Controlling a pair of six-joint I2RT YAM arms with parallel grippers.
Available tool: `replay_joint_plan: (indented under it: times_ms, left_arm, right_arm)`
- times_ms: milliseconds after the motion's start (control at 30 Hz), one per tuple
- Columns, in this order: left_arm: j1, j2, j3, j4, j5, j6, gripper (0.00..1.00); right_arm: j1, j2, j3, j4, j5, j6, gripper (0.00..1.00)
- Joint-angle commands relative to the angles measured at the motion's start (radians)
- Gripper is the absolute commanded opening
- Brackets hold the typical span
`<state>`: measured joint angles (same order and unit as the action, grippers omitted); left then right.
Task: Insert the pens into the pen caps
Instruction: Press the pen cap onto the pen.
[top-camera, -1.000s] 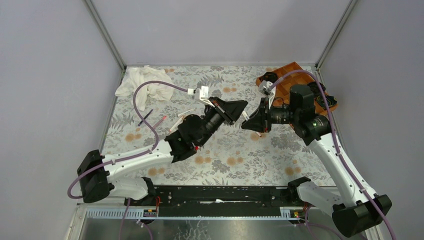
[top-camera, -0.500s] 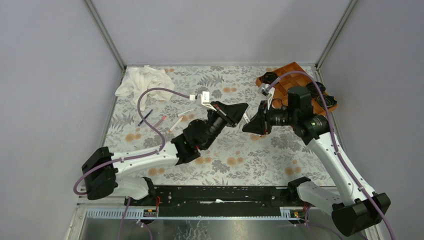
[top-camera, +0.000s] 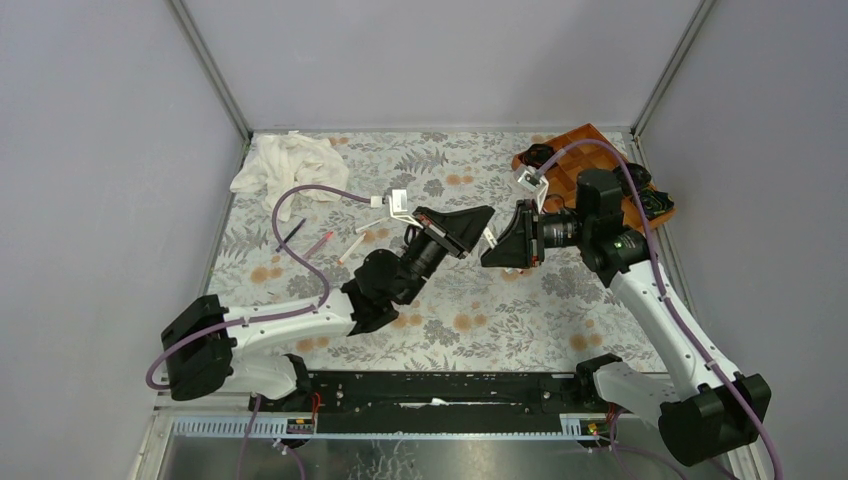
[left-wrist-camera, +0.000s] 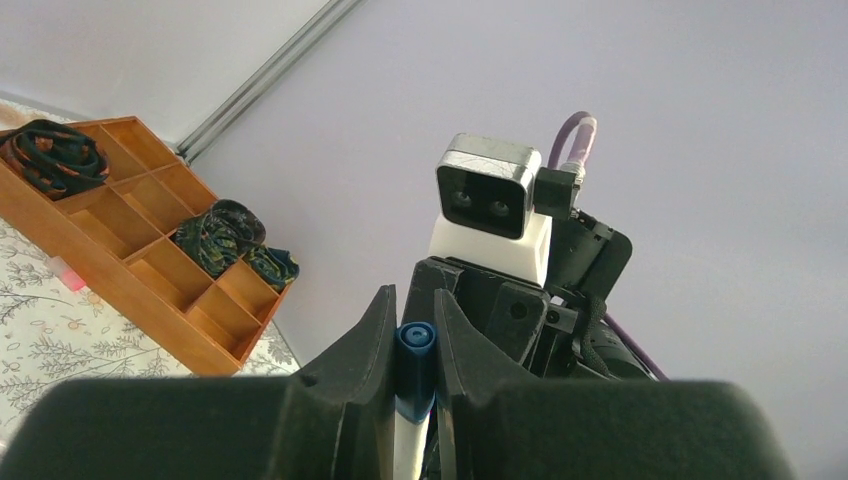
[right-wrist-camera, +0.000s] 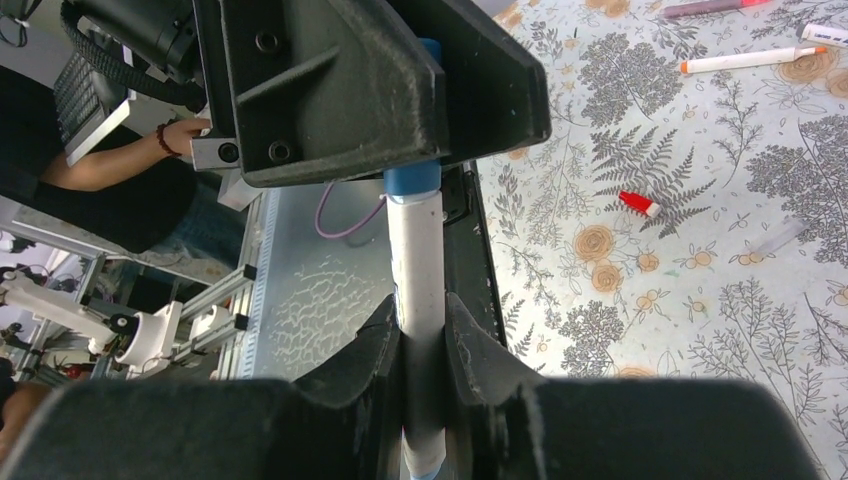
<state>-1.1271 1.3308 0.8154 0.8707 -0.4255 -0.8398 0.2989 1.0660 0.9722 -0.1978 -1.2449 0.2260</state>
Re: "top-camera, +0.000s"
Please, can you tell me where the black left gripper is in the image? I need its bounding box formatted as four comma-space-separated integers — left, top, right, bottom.
397, 212, 496, 310

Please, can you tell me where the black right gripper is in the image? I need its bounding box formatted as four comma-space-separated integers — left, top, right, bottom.
480, 197, 592, 267

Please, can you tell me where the white pen blue tip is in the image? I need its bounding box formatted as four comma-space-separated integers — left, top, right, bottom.
483, 227, 497, 248

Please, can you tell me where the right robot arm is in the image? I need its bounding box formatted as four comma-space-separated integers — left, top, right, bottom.
481, 167, 771, 466

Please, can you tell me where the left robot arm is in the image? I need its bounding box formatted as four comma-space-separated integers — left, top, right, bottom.
154, 206, 494, 411

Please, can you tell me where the white pen red tip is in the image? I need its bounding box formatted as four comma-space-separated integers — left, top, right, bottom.
337, 234, 365, 265

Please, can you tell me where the pink pen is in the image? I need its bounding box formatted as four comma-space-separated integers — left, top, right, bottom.
303, 231, 334, 260

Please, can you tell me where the black pen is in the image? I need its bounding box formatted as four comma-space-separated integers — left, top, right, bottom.
275, 218, 306, 253

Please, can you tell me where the floral patterned mat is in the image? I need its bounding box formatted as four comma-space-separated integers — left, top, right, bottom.
208, 132, 664, 373

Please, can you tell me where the orange compartment tray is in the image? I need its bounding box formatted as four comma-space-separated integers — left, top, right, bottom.
511, 124, 675, 231

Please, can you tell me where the white crumpled cloth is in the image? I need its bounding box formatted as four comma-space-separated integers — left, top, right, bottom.
230, 131, 350, 222

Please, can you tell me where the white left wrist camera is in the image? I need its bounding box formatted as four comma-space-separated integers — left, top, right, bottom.
370, 189, 414, 222

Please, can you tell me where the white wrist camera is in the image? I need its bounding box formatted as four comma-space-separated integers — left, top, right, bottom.
513, 164, 549, 213
370, 189, 414, 222

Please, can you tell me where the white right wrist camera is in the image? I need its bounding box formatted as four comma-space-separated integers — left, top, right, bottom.
513, 164, 549, 213

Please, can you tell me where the black green cable coil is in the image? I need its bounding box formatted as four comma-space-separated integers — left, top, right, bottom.
639, 190, 676, 220

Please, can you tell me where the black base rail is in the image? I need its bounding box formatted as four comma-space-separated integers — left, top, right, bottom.
249, 370, 608, 435

